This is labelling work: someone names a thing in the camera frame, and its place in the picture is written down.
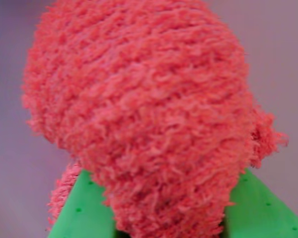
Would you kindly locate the fuzzy orange-red plush ball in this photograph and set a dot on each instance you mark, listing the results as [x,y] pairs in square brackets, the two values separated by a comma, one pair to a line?
[139,111]

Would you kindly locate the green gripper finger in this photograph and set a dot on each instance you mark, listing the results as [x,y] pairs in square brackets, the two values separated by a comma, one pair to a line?
[89,213]
[258,208]

